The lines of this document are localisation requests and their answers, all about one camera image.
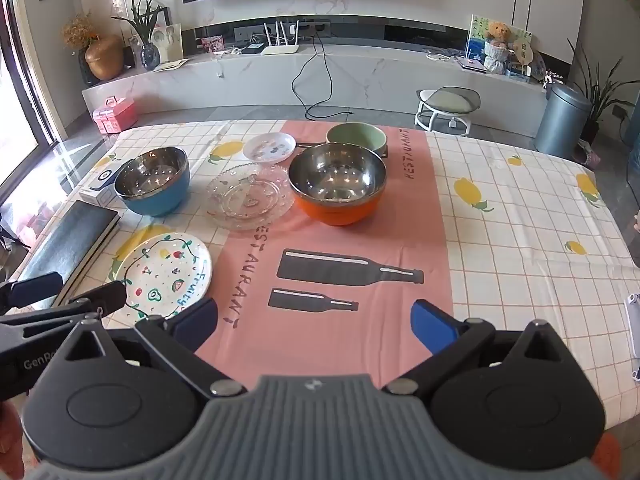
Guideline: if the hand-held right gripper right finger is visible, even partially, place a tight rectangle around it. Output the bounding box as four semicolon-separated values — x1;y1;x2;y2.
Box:
382;299;561;396

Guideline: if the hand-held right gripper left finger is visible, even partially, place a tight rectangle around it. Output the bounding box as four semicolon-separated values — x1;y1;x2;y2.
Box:
62;297;248;398

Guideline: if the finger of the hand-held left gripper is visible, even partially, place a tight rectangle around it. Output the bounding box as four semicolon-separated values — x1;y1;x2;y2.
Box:
0;281;127;333
0;272;63;312

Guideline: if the white fruit print plate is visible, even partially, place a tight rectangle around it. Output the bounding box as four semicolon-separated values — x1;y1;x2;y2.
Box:
114;232;213;322

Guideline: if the orange steel bowl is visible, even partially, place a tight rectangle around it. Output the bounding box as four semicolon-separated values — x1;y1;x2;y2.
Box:
288;142;388;227

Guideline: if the green ceramic bowl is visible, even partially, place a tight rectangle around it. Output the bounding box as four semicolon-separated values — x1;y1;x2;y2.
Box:
326;122;388;160

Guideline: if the black book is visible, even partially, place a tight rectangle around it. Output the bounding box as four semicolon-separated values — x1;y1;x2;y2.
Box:
30;200;121;306

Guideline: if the pink printed table mat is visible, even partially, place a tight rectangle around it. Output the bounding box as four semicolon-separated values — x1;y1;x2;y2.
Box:
192;120;456;391

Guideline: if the blue steel bowl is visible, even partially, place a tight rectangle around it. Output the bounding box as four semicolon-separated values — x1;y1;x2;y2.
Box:
114;146;191;217

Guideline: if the checked lemon tablecloth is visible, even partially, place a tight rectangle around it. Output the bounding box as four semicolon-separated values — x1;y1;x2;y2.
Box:
0;120;640;461

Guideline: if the white box blue circle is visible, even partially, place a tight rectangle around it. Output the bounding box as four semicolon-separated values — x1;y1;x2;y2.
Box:
79;159;126;208

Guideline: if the clear glass plate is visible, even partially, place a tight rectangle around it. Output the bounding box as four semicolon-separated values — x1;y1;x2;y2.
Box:
206;162;297;232

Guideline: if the glass sliding door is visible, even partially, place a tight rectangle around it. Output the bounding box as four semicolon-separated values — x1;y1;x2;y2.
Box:
0;0;66;201

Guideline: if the pink storage box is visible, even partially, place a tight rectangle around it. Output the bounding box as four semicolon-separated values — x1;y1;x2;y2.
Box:
92;96;138;134

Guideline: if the small white printed plate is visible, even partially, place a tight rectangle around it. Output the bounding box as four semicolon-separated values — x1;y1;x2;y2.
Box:
242;131;297;164

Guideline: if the white device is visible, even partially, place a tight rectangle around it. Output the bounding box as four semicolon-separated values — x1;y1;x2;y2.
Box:
624;292;640;378

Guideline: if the white low stool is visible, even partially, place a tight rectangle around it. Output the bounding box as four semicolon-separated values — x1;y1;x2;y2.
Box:
415;86;481;137

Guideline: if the gold round vase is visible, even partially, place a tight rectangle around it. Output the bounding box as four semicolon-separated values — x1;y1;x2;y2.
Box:
85;35;125;82

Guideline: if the grey metal trash can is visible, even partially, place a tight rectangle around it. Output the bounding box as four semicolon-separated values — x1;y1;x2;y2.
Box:
536;82;593;159

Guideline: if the white marble tv cabinet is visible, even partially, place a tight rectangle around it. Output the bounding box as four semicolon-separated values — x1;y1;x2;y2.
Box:
81;42;548;133

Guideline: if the green plant blue vase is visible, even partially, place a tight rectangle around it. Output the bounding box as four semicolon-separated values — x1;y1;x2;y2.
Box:
112;0;171;71

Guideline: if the dried flower bunch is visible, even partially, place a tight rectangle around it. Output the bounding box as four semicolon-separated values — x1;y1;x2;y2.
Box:
62;12;98;51

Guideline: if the white router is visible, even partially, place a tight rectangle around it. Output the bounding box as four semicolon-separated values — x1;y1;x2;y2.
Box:
261;19;301;56

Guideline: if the tall potted plant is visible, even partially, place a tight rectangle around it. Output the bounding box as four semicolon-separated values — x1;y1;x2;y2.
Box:
567;37;628;168

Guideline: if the blue green painting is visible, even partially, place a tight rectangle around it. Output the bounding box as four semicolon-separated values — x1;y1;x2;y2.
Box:
465;14;526;66

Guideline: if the round hand fan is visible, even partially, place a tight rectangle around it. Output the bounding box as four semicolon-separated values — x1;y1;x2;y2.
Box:
510;35;533;68

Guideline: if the brown teddy bear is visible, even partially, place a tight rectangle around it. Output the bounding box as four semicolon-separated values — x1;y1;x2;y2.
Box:
482;21;516;76

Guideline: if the portrait photo frame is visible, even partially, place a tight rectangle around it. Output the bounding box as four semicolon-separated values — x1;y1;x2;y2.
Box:
150;22;182;63

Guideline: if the black power cable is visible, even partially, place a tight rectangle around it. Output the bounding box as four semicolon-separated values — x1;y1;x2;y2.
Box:
292;35;353;120

